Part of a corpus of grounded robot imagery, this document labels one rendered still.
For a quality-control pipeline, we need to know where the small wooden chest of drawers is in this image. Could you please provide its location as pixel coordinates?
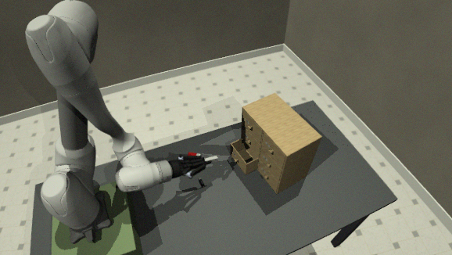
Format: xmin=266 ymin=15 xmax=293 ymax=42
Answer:
xmin=242 ymin=93 xmax=322 ymax=194

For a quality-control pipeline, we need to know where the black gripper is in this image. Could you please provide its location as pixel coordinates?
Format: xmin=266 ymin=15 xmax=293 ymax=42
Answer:
xmin=168 ymin=154 xmax=218 ymax=179

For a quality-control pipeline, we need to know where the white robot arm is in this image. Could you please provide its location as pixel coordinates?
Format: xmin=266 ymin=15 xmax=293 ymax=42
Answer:
xmin=25 ymin=0 xmax=173 ymax=244

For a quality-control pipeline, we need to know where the wooden drawer front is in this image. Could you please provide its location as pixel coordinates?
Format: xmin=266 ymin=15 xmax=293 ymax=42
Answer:
xmin=260 ymin=146 xmax=282 ymax=181
xmin=242 ymin=110 xmax=262 ymax=143
xmin=262 ymin=133 xmax=286 ymax=169
xmin=230 ymin=138 xmax=259 ymax=175
xmin=242 ymin=125 xmax=260 ymax=157
xmin=258 ymin=160 xmax=279 ymax=192

